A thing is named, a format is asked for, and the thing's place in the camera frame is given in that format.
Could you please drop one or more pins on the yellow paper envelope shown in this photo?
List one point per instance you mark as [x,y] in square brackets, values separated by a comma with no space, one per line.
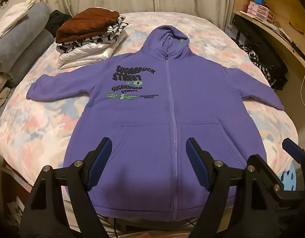
[296,26]

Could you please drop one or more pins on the purple zip hoodie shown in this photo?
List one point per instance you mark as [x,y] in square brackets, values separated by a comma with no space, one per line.
[142,119]

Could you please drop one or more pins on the beige quilt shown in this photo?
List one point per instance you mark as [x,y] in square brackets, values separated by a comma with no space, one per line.
[1,91]

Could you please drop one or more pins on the blue-grey bolster pillow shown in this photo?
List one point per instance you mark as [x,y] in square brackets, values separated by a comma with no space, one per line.
[26,54]
[26,22]

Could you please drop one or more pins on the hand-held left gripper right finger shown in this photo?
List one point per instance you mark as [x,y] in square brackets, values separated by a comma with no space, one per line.
[199,161]

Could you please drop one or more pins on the black crumpled garment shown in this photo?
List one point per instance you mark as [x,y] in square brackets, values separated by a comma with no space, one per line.
[56,21]

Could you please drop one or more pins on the black white-speckled cloth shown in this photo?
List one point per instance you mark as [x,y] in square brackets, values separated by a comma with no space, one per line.
[261,64]

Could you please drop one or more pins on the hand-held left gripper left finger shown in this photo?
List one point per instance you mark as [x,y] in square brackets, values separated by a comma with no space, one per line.
[103,153]

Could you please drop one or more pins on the wooden shelf unit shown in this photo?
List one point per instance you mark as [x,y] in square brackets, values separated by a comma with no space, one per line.
[286,7]

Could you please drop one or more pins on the round-faced wall sticker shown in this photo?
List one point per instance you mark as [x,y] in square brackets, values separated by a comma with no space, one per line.
[4,3]

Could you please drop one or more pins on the stack of folded clothes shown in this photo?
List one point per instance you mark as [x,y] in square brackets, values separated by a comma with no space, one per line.
[110,33]

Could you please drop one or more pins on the blue toy box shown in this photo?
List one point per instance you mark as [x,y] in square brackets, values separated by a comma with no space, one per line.
[259,1]

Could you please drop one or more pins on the brown folded garment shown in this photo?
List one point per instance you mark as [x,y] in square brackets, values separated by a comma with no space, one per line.
[85,22]

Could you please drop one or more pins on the white printed box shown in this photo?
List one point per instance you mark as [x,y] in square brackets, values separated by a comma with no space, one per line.
[228,31]

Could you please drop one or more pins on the pink drawer organizer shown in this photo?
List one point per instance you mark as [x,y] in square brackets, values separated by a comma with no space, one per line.
[260,12]

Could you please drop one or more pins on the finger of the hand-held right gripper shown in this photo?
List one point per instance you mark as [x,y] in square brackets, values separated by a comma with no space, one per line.
[268,176]
[292,147]

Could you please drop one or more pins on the white folded cloth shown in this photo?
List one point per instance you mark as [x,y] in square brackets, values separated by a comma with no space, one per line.
[11,17]

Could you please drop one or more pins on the white folded garment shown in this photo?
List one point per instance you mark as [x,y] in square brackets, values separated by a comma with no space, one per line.
[93,54]

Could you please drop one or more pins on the light blue stool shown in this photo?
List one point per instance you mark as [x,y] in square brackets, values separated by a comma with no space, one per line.
[288,178]

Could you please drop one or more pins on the bed with floral sheet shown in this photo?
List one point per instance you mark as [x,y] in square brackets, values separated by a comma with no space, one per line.
[43,129]

